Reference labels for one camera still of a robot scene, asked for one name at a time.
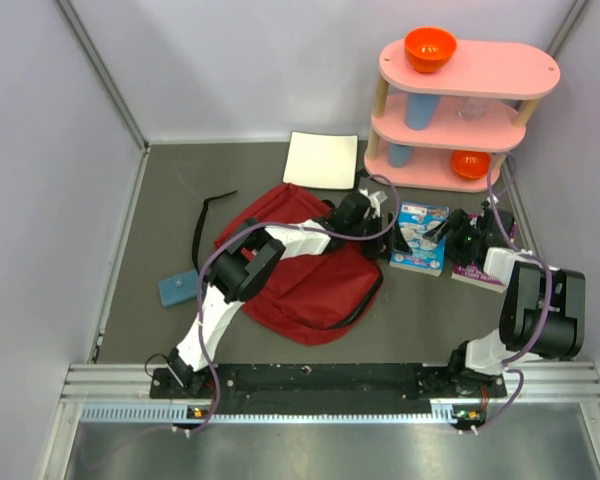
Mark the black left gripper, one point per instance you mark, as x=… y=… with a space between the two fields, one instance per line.
x=382 y=247

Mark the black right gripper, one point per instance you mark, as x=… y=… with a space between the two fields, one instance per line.
x=458 y=222

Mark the blue comic book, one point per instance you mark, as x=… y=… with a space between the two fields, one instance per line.
x=426 y=257

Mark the purple Treehouse book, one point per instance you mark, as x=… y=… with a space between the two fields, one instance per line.
x=474 y=276

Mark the red student backpack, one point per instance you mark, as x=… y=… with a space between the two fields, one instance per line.
x=305 y=290

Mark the blue snap wallet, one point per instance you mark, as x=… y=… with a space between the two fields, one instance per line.
x=178 y=289

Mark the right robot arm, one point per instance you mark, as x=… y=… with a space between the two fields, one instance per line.
x=543 y=313

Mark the orange bowl bottom shelf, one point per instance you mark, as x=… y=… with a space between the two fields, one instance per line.
x=470 y=165

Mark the orange bowl shelf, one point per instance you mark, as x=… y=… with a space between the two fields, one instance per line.
x=470 y=165
x=429 y=49

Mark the blue cup bottom shelf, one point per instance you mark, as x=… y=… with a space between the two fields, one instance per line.
x=399 y=155

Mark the blue cup shelf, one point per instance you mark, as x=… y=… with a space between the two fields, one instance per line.
x=420 y=109
x=399 y=155

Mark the pink three-tier shelf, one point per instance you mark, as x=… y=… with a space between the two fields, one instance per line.
x=515 y=77

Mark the blue cup middle shelf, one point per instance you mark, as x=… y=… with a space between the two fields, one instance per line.
x=420 y=109

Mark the clear glass cup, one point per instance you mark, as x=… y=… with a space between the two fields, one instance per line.
x=472 y=108

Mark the orange bowl top shelf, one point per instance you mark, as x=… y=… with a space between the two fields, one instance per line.
x=429 y=49

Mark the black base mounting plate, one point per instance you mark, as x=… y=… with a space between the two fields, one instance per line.
x=315 y=389

